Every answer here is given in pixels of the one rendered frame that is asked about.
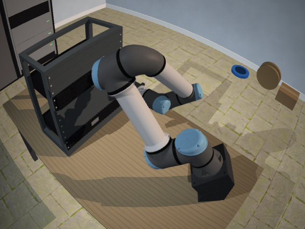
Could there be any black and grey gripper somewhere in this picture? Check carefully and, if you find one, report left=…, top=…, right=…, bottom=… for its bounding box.
left=135, top=82, right=145, bottom=88

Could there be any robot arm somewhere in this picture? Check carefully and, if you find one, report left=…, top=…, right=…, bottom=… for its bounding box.
left=91, top=45, right=223, bottom=180

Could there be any dark grey server rack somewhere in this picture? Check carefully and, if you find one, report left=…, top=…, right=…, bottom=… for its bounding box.
left=18, top=17, right=123, bottom=157

